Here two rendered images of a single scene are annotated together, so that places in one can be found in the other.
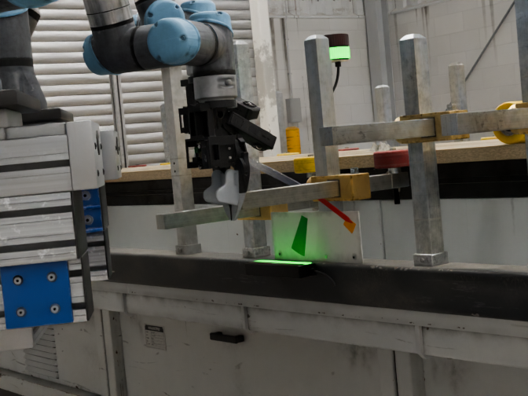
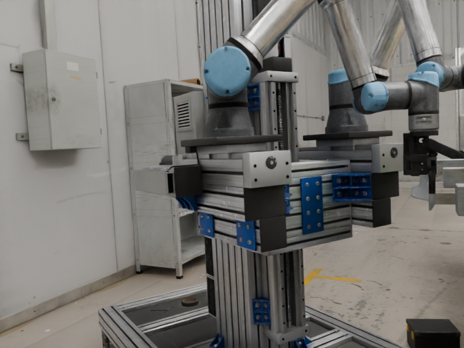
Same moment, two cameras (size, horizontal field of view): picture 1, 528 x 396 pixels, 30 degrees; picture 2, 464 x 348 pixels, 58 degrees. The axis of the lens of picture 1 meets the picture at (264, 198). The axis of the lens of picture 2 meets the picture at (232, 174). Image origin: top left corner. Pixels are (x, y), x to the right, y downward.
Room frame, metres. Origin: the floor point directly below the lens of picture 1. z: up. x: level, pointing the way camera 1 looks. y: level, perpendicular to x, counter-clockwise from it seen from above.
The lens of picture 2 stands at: (0.78, -0.70, 1.01)
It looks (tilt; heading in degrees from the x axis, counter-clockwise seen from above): 4 degrees down; 63
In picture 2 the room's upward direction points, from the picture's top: 3 degrees counter-clockwise
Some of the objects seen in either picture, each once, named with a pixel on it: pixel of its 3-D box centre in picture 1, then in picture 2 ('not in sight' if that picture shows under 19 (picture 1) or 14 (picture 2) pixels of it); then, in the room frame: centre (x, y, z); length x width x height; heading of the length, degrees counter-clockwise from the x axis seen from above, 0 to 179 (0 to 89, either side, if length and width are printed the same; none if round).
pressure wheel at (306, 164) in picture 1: (313, 180); not in sight; (2.21, -0.11, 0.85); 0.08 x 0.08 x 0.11
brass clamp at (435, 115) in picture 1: (430, 127); not in sight; (1.74, -0.30, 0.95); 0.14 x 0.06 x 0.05; 39
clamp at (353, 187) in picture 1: (338, 187); not in sight; (1.94, -0.15, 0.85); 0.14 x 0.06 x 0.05; 39
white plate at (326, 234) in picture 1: (313, 236); not in sight; (1.96, -0.09, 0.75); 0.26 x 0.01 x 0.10; 39
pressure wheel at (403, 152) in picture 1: (394, 176); not in sight; (2.02, -0.27, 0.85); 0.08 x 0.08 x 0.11
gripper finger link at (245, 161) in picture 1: (237, 168); (431, 177); (1.73, 0.04, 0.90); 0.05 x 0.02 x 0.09; 39
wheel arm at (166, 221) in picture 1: (246, 210); not in sight; (2.08, 0.04, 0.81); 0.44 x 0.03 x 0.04; 129
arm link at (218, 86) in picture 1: (216, 89); (423, 123); (1.74, 0.07, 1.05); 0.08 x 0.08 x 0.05
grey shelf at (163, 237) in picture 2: not in sight; (183, 175); (2.05, 2.80, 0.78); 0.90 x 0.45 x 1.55; 35
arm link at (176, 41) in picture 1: (173, 43); (382, 97); (1.66, 0.13, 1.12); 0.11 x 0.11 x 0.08; 64
